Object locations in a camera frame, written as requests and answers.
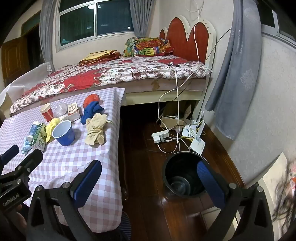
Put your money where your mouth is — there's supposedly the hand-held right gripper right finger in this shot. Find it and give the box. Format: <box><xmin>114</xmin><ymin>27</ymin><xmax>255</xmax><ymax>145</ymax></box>
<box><xmin>196</xmin><ymin>160</ymin><xmax>274</xmax><ymax>241</ymax></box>

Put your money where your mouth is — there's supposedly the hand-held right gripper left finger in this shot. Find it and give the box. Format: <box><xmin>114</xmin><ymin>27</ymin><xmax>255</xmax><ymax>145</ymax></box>
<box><xmin>27</xmin><ymin>159</ymin><xmax>102</xmax><ymax>241</ymax></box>

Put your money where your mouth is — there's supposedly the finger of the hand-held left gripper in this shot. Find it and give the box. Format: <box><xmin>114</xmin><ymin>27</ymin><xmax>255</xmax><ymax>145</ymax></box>
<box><xmin>0</xmin><ymin>149</ymin><xmax>43</xmax><ymax>186</ymax></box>
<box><xmin>0</xmin><ymin>144</ymin><xmax>19</xmax><ymax>166</ymax></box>

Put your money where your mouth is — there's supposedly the green and white carton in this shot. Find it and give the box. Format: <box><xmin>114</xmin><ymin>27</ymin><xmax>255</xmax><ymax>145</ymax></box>
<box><xmin>30</xmin><ymin>122</ymin><xmax>47</xmax><ymax>153</ymax></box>

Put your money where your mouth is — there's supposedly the small white bottle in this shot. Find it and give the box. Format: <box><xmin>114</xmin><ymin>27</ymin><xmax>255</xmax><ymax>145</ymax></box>
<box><xmin>28</xmin><ymin>121</ymin><xmax>40</xmax><ymax>137</ymax></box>

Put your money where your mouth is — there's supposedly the black trash bin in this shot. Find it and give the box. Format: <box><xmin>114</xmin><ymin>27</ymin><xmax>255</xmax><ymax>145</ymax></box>
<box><xmin>162</xmin><ymin>151</ymin><xmax>222</xmax><ymax>198</ymax></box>

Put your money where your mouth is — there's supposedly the blue cup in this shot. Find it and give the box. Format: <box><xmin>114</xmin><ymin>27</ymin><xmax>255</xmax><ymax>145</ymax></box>
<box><xmin>52</xmin><ymin>120</ymin><xmax>75</xmax><ymax>146</ymax></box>

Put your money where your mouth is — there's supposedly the yellow cloth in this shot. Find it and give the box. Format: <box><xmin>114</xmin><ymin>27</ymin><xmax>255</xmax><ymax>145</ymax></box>
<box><xmin>46</xmin><ymin>117</ymin><xmax>61</xmax><ymax>143</ymax></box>

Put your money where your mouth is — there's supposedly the red paper cup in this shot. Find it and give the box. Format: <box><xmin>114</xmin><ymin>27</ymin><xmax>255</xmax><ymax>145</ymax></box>
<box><xmin>40</xmin><ymin>103</ymin><xmax>54</xmax><ymax>122</ymax></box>

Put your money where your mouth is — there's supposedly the beige cloth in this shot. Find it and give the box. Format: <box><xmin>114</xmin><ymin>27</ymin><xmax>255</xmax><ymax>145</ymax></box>
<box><xmin>85</xmin><ymin>113</ymin><xmax>114</xmax><ymax>146</ymax></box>

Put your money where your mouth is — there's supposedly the clear plastic bag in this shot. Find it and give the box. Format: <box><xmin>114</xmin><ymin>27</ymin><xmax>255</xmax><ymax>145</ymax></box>
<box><xmin>52</xmin><ymin>103</ymin><xmax>67</xmax><ymax>117</ymax></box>

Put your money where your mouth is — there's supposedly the red and white carton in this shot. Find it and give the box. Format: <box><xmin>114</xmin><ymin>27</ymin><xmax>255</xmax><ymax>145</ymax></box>
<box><xmin>67</xmin><ymin>102</ymin><xmax>81</xmax><ymax>122</ymax></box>

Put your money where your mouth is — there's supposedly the red plastic bag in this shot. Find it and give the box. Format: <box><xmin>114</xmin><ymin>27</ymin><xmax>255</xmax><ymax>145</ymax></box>
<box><xmin>83</xmin><ymin>94</ymin><xmax>102</xmax><ymax>109</ymax></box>

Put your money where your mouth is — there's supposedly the person's left hand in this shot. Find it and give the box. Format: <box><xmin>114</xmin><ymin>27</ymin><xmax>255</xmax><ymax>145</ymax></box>
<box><xmin>0</xmin><ymin>204</ymin><xmax>28</xmax><ymax>234</ymax></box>

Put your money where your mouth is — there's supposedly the pink checkered tablecloth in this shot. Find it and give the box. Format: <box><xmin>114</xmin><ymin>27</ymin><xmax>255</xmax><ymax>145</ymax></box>
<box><xmin>0</xmin><ymin>87</ymin><xmax>126</xmax><ymax>233</ymax></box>

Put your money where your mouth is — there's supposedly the white router with antennas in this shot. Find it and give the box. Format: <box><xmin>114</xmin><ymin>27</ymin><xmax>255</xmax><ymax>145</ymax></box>
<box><xmin>190</xmin><ymin>111</ymin><xmax>206</xmax><ymax>154</ymax></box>

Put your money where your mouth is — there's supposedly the blue striped cloth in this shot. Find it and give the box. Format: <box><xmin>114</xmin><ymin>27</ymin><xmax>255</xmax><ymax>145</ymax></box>
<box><xmin>118</xmin><ymin>212</ymin><xmax>132</xmax><ymax>241</ymax></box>

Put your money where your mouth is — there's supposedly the white modem box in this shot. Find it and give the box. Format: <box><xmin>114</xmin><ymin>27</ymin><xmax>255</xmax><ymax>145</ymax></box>
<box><xmin>182</xmin><ymin>124</ymin><xmax>197</xmax><ymax>139</ymax></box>

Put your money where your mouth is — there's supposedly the white power strip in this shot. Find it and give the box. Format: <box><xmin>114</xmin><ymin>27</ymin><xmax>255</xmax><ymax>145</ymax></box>
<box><xmin>151</xmin><ymin>130</ymin><xmax>170</xmax><ymax>144</ymax></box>

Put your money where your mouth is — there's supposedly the white plastic sheet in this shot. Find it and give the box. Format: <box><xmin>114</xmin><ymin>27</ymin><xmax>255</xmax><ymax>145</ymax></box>
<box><xmin>0</xmin><ymin>62</ymin><xmax>50</xmax><ymax>109</ymax></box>

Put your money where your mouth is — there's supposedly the cardboard box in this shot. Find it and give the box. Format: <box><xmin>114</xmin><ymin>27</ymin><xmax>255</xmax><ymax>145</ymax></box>
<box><xmin>161</xmin><ymin>102</ymin><xmax>192</xmax><ymax>130</ymax></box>

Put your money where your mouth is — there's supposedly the wooden door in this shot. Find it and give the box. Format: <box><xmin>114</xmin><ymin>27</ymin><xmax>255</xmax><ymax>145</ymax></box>
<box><xmin>1</xmin><ymin>37</ymin><xmax>30</xmax><ymax>81</ymax></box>

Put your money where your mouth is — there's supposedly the bed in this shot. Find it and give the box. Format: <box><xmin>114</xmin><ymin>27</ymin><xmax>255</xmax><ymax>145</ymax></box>
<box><xmin>9</xmin><ymin>56</ymin><xmax>213</xmax><ymax>116</ymax></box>

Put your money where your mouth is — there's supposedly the grey patterned curtain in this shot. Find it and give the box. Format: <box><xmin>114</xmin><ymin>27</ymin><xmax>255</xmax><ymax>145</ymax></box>
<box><xmin>205</xmin><ymin>0</ymin><xmax>263</xmax><ymax>141</ymax></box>

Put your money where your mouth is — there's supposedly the folded yellow red blanket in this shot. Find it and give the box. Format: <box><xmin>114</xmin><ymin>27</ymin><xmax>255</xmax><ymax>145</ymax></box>
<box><xmin>78</xmin><ymin>50</ymin><xmax>121</xmax><ymax>67</ymax></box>

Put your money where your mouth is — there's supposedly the large window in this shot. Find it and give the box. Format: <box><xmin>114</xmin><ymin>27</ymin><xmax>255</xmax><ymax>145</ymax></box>
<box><xmin>55</xmin><ymin>0</ymin><xmax>139</xmax><ymax>52</ymax></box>

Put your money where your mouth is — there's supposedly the red heart-shaped headboard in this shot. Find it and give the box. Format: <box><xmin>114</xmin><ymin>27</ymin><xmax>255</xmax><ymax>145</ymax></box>
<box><xmin>159</xmin><ymin>15</ymin><xmax>216</xmax><ymax>70</ymax></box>

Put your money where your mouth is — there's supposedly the colourful pillow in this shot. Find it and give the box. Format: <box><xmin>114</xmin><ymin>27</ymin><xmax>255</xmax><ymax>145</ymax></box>
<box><xmin>124</xmin><ymin>37</ymin><xmax>174</xmax><ymax>57</ymax></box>

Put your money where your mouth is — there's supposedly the small window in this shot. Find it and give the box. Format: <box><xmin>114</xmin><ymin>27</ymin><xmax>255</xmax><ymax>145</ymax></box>
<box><xmin>258</xmin><ymin>0</ymin><xmax>296</xmax><ymax>42</ymax></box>

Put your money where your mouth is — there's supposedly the wall poster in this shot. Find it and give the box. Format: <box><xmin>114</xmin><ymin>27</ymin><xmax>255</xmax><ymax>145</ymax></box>
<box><xmin>264</xmin><ymin>152</ymin><xmax>296</xmax><ymax>232</ymax></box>

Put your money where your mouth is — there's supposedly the white power cable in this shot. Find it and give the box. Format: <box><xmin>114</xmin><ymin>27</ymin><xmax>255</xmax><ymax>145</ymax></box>
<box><xmin>157</xmin><ymin>0</ymin><xmax>205</xmax><ymax>130</ymax></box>

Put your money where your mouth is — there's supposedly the white charging cable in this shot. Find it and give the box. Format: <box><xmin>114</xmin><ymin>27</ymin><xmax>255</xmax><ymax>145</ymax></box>
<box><xmin>157</xmin><ymin>62</ymin><xmax>185</xmax><ymax>154</ymax></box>

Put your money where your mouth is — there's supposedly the thin grey cable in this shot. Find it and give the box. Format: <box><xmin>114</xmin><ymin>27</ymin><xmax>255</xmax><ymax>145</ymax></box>
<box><xmin>199</xmin><ymin>28</ymin><xmax>232</xmax><ymax>121</ymax></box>

